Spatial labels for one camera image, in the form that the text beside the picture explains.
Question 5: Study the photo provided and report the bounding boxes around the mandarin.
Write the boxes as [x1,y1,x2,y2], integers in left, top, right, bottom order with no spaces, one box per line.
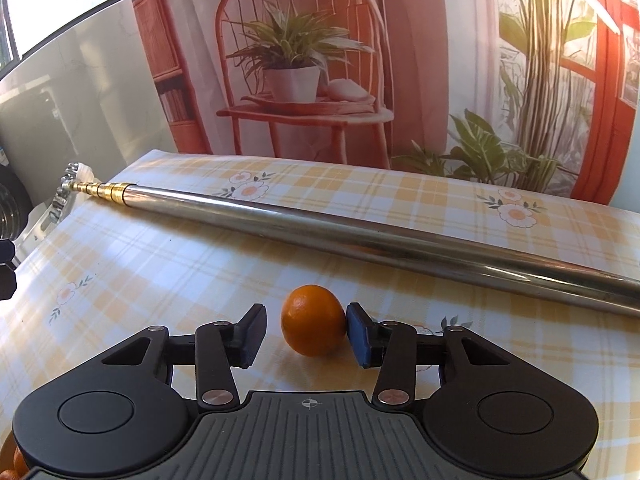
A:
[0,469,21,480]
[280,284,346,358]
[13,448,29,478]

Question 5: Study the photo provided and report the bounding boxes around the beige ceramic plate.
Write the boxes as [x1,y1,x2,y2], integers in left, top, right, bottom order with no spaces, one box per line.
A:
[0,431,16,471]

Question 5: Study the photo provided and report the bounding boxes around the telescopic metal pole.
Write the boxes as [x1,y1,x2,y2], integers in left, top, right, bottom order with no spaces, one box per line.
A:
[50,162,639,316]

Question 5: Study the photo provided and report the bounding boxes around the printed room backdrop cloth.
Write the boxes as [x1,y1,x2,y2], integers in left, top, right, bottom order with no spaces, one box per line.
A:
[132,0,639,204]

